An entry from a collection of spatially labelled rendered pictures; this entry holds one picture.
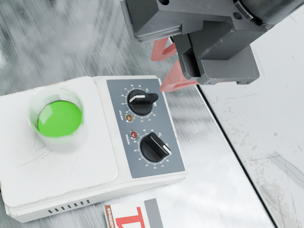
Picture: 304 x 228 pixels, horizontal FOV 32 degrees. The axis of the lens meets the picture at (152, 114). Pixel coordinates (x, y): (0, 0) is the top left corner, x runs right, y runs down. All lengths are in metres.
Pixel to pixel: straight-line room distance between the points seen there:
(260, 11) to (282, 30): 0.30
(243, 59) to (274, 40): 0.23
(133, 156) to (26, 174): 0.11
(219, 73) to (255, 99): 0.22
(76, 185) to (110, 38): 0.23
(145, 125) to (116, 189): 0.08
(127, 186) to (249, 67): 0.18
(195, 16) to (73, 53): 0.31
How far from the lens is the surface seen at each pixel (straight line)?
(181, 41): 0.47
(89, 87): 0.57
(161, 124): 0.61
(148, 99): 0.59
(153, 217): 0.62
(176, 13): 0.39
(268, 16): 0.43
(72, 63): 0.68
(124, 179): 0.56
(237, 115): 0.66
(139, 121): 0.59
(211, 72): 0.45
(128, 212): 0.60
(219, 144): 0.65
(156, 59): 0.55
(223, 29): 0.43
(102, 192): 0.56
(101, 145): 0.55
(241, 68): 0.48
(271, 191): 0.65
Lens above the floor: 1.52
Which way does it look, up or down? 72 degrees down
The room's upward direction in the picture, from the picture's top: 6 degrees clockwise
